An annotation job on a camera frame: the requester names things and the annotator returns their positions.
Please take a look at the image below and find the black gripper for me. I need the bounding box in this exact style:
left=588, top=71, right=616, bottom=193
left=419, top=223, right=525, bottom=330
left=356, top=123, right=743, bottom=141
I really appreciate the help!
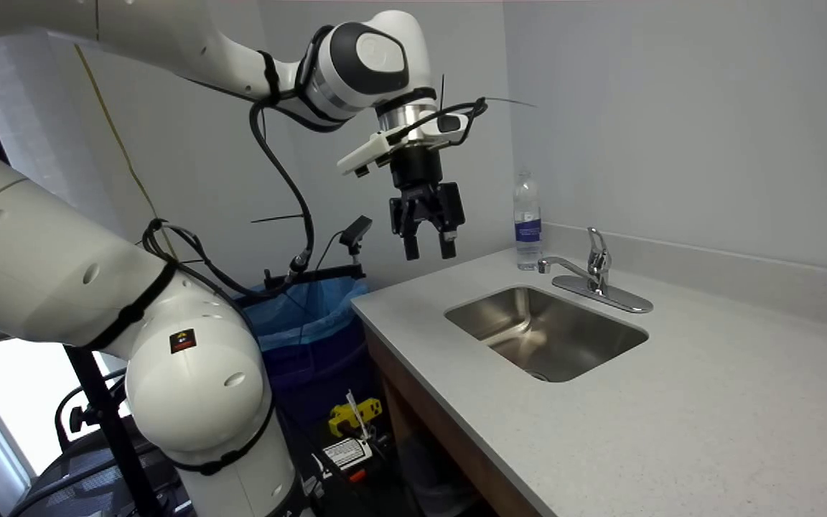
left=392, top=147, right=466, bottom=261

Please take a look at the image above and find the chrome sink faucet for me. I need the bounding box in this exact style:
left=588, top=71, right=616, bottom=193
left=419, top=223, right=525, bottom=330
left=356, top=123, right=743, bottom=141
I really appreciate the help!
left=537, top=228, right=651, bottom=312

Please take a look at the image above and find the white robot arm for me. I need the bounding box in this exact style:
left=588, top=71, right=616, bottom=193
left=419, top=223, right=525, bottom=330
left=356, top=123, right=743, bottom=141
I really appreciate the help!
left=0, top=0, right=459, bottom=517

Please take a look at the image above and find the clear plastic water bottle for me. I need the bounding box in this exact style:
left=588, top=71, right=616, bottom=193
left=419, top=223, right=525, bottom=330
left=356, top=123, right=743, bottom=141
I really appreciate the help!
left=515, top=179, right=544, bottom=269

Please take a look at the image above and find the blue lined trash bin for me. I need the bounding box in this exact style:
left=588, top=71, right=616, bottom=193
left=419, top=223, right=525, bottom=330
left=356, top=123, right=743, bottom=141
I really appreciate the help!
left=241, top=266, right=380, bottom=450

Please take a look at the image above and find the stainless steel sink basin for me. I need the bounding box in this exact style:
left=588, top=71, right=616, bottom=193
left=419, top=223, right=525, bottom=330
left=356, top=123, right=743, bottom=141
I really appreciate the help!
left=445, top=286, right=650, bottom=381

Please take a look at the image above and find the yellow tool on floor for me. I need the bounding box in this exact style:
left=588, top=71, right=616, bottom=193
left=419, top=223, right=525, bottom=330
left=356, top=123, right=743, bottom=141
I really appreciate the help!
left=327, top=396, right=382, bottom=437

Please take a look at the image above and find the red white box on floor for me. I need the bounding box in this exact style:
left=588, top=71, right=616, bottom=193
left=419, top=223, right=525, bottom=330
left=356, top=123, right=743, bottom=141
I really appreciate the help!
left=314, top=437, right=374, bottom=480

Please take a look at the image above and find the black chair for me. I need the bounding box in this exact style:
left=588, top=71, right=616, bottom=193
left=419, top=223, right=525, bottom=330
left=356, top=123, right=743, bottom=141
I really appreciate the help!
left=8, top=388, right=195, bottom=517

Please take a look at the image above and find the small black mounted camera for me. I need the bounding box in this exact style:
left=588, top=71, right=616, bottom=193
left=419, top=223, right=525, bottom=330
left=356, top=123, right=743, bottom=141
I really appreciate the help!
left=340, top=216, right=370, bottom=256

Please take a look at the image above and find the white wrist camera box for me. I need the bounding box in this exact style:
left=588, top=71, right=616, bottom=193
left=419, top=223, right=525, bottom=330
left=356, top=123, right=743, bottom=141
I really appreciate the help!
left=337, top=111, right=472, bottom=176

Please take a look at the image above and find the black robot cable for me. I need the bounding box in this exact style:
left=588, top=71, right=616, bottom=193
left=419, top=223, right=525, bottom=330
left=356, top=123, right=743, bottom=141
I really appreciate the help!
left=140, top=74, right=323, bottom=298

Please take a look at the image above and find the black camera stand pole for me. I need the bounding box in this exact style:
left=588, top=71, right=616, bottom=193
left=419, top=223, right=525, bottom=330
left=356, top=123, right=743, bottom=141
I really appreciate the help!
left=67, top=348, right=163, bottom=517

